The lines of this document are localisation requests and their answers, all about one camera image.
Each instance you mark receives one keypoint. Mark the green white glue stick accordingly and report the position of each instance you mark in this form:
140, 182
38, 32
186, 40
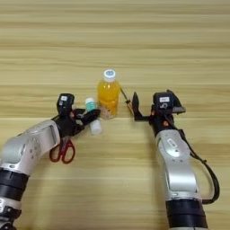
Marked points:
96, 127

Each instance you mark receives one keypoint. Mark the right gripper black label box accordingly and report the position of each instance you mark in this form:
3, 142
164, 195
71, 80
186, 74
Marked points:
163, 103

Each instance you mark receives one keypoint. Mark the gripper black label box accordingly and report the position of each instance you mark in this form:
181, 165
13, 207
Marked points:
163, 103
65, 104

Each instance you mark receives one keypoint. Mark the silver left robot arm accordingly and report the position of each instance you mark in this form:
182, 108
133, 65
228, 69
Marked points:
30, 146

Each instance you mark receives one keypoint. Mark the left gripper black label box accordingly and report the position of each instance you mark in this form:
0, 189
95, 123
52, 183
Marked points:
65, 104

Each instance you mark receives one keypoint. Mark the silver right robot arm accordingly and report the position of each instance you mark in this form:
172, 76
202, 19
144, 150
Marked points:
176, 167

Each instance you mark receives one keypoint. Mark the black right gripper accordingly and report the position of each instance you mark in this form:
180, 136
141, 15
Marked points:
163, 124

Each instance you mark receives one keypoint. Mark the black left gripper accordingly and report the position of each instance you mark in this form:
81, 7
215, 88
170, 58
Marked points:
67, 125

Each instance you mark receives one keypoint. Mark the orange juice bottle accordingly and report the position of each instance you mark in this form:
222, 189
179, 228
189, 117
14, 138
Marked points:
108, 99

